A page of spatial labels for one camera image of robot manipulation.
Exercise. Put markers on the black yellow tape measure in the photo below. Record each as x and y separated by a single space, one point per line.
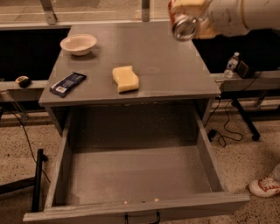
23 81

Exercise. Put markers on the yellow sponge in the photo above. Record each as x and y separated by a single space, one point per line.
125 79

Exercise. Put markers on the grey cabinet with top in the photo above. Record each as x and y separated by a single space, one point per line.
167 69

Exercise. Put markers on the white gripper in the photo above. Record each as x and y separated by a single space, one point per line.
226 16

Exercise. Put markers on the small black box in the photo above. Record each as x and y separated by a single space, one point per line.
244 70

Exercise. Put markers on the black stand leg left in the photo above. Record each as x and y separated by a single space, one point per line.
34 181

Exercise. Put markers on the grey trouser leg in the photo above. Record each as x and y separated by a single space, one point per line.
276 173

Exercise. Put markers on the white red sneaker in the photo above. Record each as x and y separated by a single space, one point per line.
264 187

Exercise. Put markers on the white bowl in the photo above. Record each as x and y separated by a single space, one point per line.
78 44

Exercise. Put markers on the blue snack bar wrapper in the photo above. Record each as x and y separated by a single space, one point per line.
62 87

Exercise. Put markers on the black drawer handle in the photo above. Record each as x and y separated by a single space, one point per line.
146 218

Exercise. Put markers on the red coke can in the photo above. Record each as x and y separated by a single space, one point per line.
183 26

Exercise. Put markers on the clear water bottle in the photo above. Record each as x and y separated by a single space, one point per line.
231 65

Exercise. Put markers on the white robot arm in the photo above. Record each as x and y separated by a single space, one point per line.
257 15

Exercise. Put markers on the black table leg right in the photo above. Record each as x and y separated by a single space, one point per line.
255 134

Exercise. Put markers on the open grey top drawer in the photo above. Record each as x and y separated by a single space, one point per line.
135 160

